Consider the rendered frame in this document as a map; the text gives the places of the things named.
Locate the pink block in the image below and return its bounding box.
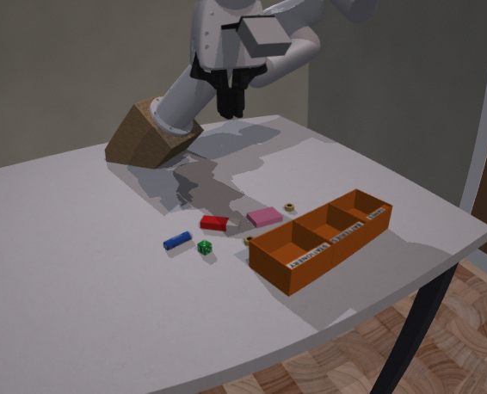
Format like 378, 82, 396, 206
247, 206, 283, 228

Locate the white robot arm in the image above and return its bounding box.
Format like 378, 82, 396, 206
150, 0, 379, 136

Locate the orange-brown three-compartment bin rack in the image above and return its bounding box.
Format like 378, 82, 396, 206
249, 189, 392, 297

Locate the red and white eraser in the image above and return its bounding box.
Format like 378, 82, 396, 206
200, 215, 241, 233

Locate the blue cylinder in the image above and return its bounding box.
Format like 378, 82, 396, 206
163, 231, 193, 250

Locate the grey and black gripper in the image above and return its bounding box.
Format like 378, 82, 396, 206
189, 0, 268, 120

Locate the green die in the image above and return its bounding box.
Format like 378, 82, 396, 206
197, 239, 212, 255

